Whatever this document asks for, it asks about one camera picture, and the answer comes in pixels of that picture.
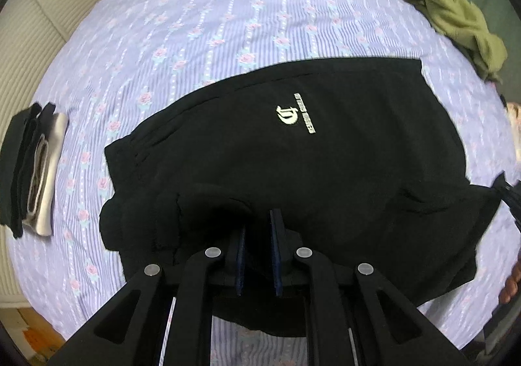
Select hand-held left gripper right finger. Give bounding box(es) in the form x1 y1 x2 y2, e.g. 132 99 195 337
268 209 483 366

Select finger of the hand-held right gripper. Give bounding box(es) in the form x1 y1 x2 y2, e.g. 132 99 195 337
490 172 521 229

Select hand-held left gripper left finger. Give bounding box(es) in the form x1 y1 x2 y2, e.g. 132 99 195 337
48 227 248 366

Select black pants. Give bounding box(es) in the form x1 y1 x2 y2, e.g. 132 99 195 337
99 57 500 339

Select person's right hand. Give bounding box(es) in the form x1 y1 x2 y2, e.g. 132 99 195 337
498 267 521 305

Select pink printed garment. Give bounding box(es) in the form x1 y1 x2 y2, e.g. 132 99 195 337
506 102 521 136

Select olive green garment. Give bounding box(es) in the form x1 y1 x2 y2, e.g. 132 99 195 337
397 0 509 84

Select purple floral bed sheet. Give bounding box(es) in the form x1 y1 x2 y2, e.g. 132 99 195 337
7 0 521 366

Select folded black garment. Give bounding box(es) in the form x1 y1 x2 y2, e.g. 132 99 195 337
0 102 58 239

